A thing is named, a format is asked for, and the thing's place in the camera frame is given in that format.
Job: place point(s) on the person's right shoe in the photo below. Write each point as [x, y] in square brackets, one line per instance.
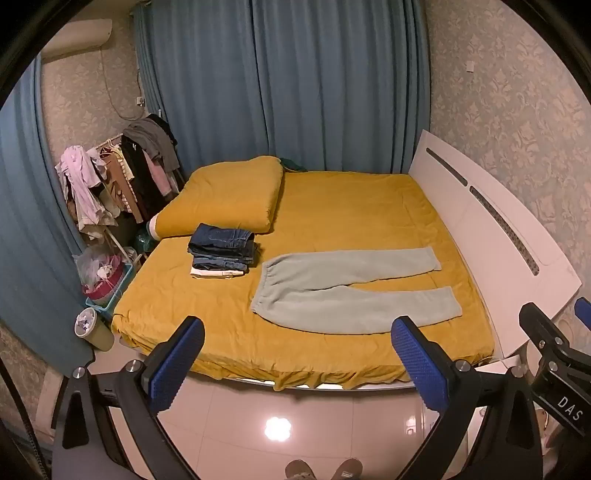
[347, 468]

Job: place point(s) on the white folded garment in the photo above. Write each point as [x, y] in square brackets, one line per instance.
[212, 273]

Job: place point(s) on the green cloth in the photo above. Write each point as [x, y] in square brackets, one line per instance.
[292, 164]

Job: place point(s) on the narrow blue curtain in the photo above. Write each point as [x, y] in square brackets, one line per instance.
[27, 207]

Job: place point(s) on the row of hanging clothes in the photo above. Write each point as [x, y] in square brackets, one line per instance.
[138, 175]

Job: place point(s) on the light green pants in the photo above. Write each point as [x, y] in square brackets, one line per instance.
[323, 277]

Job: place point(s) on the teal round object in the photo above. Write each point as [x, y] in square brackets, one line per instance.
[143, 243]

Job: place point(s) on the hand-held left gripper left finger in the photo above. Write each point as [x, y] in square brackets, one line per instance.
[178, 364]

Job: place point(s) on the white air conditioner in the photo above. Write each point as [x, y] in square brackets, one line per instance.
[78, 39]

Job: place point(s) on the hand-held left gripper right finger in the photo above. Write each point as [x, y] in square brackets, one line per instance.
[418, 364]

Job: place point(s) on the white bed headboard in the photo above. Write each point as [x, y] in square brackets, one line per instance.
[485, 240]

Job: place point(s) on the dark blue folded jeans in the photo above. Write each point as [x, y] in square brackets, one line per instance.
[221, 237]

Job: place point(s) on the pale green trash can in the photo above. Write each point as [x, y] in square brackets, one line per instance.
[99, 337]

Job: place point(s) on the wide blue window curtain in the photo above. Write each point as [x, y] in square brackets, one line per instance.
[277, 83]

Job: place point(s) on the yellow bed sheet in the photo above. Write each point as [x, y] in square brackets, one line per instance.
[369, 207]

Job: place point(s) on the white clothes rack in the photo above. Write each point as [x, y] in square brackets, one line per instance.
[116, 242]

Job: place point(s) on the faded blue folded jeans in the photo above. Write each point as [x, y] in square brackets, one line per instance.
[226, 264]

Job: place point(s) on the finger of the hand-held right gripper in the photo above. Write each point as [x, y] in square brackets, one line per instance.
[584, 310]
[540, 325]

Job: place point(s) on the pink basin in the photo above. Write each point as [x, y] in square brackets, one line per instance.
[105, 290]

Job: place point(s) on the yellow folded duvet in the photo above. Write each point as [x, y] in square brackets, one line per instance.
[221, 198]

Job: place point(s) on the clear plastic bag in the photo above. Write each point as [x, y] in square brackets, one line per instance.
[94, 267]

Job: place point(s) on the cyan plastic basket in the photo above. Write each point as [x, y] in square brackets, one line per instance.
[111, 305]

